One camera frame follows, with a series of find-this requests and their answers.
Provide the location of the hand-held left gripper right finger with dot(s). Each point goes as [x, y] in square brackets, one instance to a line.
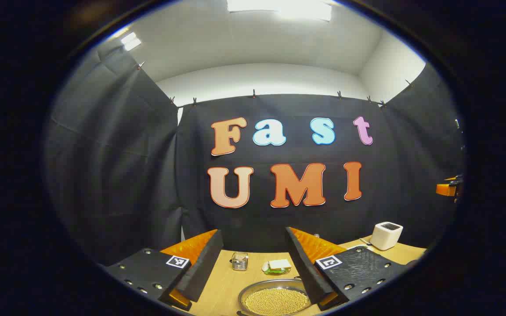
[303, 267]

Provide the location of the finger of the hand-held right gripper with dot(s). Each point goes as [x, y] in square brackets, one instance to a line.
[445, 189]

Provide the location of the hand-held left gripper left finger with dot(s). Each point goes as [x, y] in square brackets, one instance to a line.
[207, 263]

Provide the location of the stainless steel pot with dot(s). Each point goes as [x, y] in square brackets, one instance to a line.
[257, 287]

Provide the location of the sandwich with lettuce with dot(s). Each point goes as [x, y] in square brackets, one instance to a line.
[280, 264]

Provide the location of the small white plate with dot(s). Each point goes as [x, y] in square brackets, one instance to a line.
[265, 267]

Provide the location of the pile of soybeans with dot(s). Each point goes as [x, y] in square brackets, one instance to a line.
[276, 302]

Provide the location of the white box appliance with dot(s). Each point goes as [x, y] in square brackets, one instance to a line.
[386, 237]

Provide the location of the black backdrop cloth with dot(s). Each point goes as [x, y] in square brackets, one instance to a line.
[147, 175]

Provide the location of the row of cloth clips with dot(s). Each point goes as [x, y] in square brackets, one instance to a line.
[254, 93]

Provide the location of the small ceiling light panel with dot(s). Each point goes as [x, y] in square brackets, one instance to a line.
[131, 41]

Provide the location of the large ceiling light panel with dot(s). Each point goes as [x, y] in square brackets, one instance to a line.
[279, 8]

